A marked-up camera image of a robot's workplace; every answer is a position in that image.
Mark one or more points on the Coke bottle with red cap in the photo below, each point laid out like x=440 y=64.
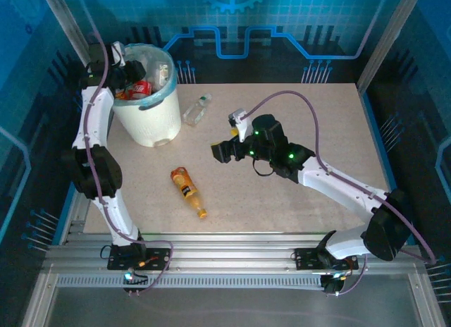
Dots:
x=139 y=89

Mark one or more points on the clear bottle green label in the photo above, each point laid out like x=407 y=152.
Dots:
x=195 y=112

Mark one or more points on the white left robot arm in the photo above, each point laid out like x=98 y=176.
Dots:
x=93 y=119

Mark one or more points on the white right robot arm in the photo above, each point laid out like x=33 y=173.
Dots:
x=338 y=186

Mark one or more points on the white plastic bin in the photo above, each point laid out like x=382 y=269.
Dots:
x=151 y=122

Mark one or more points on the blue bin liner bag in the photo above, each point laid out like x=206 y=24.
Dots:
x=172 y=82

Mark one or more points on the orange juice bottle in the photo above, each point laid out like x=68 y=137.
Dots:
x=186 y=189

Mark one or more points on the aluminium corner post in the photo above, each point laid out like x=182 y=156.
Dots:
x=67 y=27
x=391 y=34

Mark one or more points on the aluminium rail frame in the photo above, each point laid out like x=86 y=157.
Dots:
x=232 y=253

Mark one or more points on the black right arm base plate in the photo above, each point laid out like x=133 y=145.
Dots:
x=306 y=258

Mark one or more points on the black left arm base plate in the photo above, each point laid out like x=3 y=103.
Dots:
x=158 y=253

